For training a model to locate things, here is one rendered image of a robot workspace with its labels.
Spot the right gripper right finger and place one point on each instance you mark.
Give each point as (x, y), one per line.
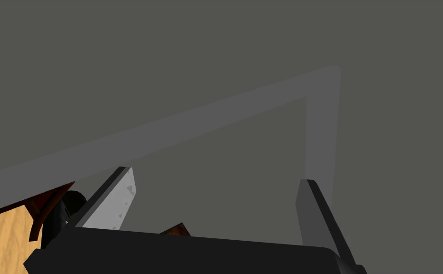
(312, 217)

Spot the brown wooden chair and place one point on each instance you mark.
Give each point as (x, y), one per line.
(40, 215)

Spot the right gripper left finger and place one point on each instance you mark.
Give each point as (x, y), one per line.
(111, 205)

